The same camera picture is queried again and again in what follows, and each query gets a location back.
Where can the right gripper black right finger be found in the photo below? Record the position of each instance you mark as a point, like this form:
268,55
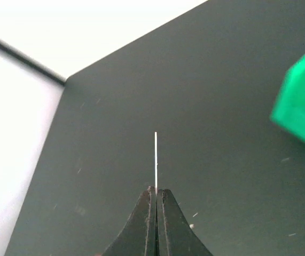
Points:
175,237

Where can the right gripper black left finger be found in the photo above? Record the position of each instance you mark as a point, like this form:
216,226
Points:
138,236

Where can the black frame post left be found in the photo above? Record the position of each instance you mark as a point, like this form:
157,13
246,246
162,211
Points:
12,53

